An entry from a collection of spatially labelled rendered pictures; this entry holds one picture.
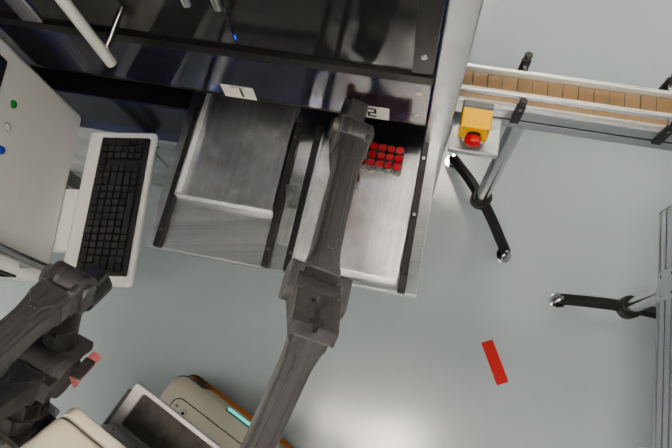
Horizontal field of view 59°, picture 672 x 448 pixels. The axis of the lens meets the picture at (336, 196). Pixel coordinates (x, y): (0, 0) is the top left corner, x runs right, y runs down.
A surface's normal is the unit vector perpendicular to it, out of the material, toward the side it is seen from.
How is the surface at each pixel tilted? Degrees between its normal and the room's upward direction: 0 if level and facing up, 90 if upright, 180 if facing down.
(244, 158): 0
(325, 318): 44
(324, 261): 28
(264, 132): 0
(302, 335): 34
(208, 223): 0
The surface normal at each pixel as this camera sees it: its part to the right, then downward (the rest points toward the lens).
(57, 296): 0.35, -0.75
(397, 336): -0.07, -0.34
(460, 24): -0.20, 0.93
